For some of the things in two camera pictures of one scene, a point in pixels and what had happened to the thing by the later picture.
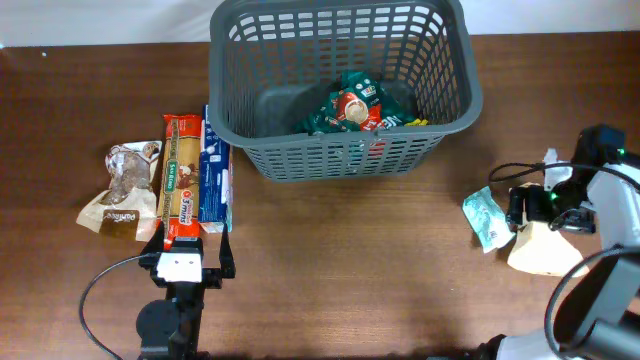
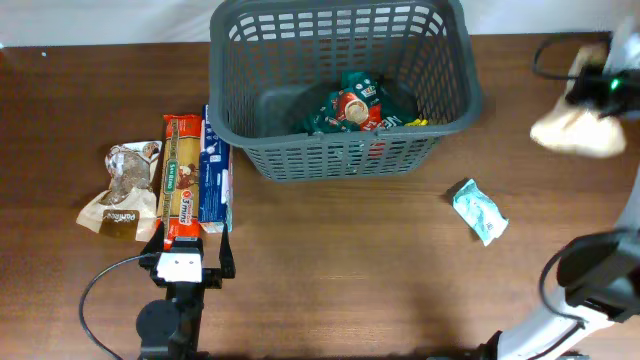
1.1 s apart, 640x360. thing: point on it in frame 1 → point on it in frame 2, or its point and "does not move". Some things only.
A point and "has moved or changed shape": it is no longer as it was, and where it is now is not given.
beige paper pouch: [541, 249] → [575, 129]
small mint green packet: [487, 220] has moved or changed shape
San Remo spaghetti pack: [179, 213] does not move
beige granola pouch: [129, 204] does not move
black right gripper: [534, 210] → [584, 89]
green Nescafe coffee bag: [359, 103] does not move
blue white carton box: [215, 207] does not move
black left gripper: [213, 278] does not move
